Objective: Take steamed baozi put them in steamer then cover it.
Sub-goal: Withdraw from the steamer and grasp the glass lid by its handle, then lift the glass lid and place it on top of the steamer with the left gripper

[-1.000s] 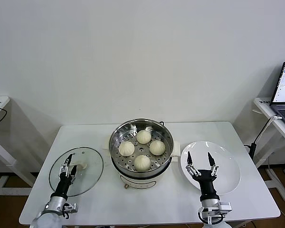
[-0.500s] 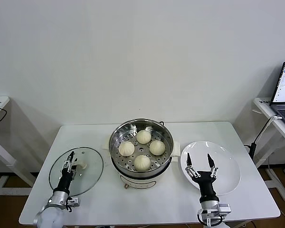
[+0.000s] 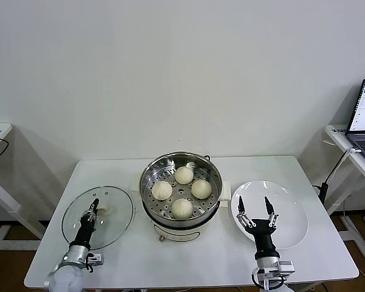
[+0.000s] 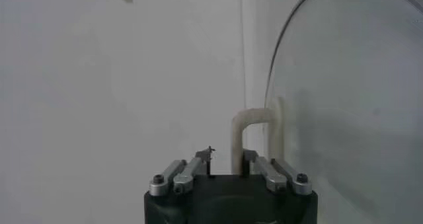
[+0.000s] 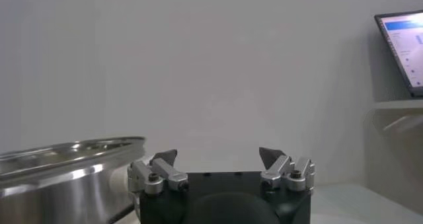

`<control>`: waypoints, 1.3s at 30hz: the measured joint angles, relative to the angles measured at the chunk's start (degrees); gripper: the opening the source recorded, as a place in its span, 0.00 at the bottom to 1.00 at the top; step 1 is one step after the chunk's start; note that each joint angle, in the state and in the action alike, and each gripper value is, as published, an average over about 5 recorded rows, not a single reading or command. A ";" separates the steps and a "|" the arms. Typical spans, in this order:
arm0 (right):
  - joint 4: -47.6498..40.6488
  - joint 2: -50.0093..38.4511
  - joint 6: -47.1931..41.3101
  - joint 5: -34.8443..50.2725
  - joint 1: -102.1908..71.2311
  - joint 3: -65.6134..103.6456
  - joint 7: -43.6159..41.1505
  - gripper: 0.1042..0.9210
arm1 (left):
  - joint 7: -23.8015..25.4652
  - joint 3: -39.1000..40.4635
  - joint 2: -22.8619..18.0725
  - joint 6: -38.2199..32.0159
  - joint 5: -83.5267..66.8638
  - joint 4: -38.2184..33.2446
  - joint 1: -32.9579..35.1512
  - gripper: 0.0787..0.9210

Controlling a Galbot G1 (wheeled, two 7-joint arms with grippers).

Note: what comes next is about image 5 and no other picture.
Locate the stainless steel steamer basket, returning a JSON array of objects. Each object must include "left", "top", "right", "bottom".
[{"left": 0, "top": 136, "right": 146, "bottom": 224}]

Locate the white laptop stand table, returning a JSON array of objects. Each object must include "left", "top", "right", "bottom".
[{"left": 371, "top": 98, "right": 423, "bottom": 213}]

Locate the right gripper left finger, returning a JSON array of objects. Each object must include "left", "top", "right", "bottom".
[{"left": 127, "top": 148, "right": 190, "bottom": 197}]

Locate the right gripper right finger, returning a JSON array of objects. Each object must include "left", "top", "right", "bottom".
[{"left": 258, "top": 146, "right": 316, "bottom": 192}]

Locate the white electric cooker base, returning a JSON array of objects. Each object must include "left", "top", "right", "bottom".
[{"left": 105, "top": 155, "right": 151, "bottom": 224}]

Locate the open laptop with lit screen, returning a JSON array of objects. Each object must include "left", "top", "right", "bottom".
[{"left": 374, "top": 9, "right": 423, "bottom": 98}]

